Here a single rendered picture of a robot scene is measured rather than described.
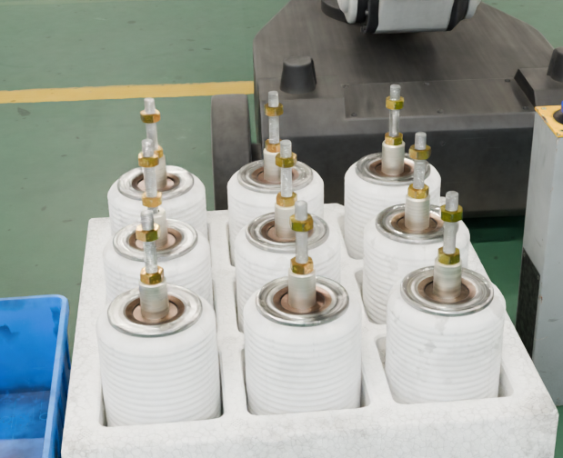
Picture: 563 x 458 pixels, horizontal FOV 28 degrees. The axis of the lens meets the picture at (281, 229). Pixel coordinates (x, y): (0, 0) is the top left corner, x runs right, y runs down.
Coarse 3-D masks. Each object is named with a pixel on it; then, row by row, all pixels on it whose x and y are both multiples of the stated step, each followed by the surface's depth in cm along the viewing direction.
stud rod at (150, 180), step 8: (144, 144) 94; (152, 144) 94; (144, 152) 94; (152, 152) 95; (144, 168) 95; (152, 168) 95; (152, 176) 95; (152, 184) 96; (152, 192) 96; (152, 208) 97
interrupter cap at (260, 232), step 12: (264, 216) 102; (312, 216) 102; (252, 228) 100; (264, 228) 100; (312, 228) 100; (324, 228) 100; (252, 240) 98; (264, 240) 98; (276, 240) 99; (288, 240) 99; (312, 240) 98; (324, 240) 98; (276, 252) 96; (288, 252) 96
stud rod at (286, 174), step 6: (282, 144) 95; (288, 144) 95; (282, 150) 96; (288, 150) 96; (282, 156) 96; (288, 156) 96; (282, 168) 96; (288, 168) 96; (282, 174) 97; (288, 174) 97; (282, 180) 97; (288, 180) 97; (282, 186) 97; (288, 186) 97; (282, 192) 98; (288, 192) 97
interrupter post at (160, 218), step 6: (162, 210) 98; (156, 216) 97; (162, 216) 97; (156, 222) 97; (162, 222) 97; (162, 228) 97; (162, 234) 98; (156, 240) 98; (162, 240) 98; (156, 246) 98
